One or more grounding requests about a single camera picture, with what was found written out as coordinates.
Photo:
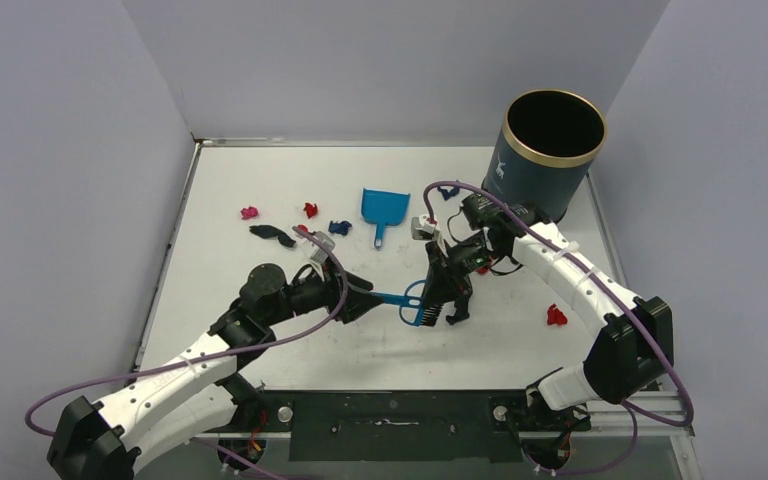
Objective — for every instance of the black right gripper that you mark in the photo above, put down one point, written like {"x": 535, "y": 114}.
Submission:
{"x": 442, "y": 277}

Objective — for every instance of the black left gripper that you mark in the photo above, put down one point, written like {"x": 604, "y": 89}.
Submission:
{"x": 359, "y": 298}

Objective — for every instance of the blue hand brush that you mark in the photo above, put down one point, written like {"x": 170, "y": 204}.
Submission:
{"x": 411, "y": 311}

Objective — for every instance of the blue plastic dustpan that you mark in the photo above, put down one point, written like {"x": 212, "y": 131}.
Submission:
{"x": 383, "y": 209}

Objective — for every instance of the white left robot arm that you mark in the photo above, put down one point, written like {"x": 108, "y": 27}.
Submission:
{"x": 202, "y": 389}

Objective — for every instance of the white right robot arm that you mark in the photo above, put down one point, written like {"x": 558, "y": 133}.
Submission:
{"x": 632, "y": 338}

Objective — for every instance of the dark blue paper scrap top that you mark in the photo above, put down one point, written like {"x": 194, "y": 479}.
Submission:
{"x": 448, "y": 192}

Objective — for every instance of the dark blue paper scrap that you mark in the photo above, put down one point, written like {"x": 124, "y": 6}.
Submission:
{"x": 448, "y": 192}
{"x": 341, "y": 228}

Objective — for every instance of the dark blue paper scrap centre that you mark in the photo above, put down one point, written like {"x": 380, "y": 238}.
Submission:
{"x": 341, "y": 228}

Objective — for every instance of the large black paper scrap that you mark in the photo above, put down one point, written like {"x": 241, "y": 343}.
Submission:
{"x": 461, "y": 310}

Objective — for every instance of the red paper scrap left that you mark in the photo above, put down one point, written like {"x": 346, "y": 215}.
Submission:
{"x": 311, "y": 210}

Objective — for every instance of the dark blue gold-rimmed bin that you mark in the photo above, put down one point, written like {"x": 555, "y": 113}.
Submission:
{"x": 547, "y": 142}

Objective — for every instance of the red paper scrap right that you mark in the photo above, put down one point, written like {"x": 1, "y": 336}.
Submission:
{"x": 555, "y": 316}

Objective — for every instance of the black paper scrap left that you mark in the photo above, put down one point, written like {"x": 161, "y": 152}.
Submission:
{"x": 270, "y": 232}

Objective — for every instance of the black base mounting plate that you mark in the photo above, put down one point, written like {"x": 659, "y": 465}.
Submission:
{"x": 405, "y": 425}

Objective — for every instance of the small pink paper scrap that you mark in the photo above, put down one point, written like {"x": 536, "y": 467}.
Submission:
{"x": 249, "y": 213}

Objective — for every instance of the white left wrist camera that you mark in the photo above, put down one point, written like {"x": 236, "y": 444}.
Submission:
{"x": 318, "y": 253}

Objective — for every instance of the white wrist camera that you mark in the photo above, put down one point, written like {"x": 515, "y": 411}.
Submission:
{"x": 318, "y": 253}
{"x": 423, "y": 228}

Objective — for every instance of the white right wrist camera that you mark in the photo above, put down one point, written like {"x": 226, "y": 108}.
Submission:
{"x": 423, "y": 228}

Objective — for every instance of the aluminium rail frame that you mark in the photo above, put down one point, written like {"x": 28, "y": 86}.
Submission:
{"x": 614, "y": 421}

